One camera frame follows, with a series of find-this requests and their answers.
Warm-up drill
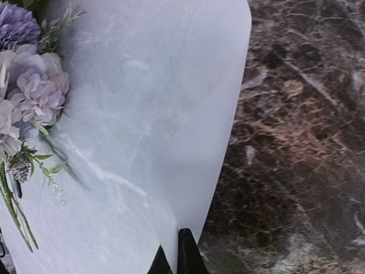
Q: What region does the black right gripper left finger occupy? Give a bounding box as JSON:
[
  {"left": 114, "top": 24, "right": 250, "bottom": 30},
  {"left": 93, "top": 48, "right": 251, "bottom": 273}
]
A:
[{"left": 147, "top": 245, "right": 171, "bottom": 274}]

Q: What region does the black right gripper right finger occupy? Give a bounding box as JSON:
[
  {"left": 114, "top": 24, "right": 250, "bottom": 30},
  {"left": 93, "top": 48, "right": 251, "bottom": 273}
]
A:
[{"left": 177, "top": 228, "right": 209, "bottom": 274}]

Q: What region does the translucent white wrapping paper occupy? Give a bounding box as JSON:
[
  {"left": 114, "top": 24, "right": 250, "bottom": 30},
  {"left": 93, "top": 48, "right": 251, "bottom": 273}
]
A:
[{"left": 1, "top": 1, "right": 252, "bottom": 273}]

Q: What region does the lilac hydrangea fake bunch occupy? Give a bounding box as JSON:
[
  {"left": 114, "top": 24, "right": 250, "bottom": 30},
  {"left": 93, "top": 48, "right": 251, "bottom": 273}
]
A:
[{"left": 0, "top": 42, "right": 71, "bottom": 253}]

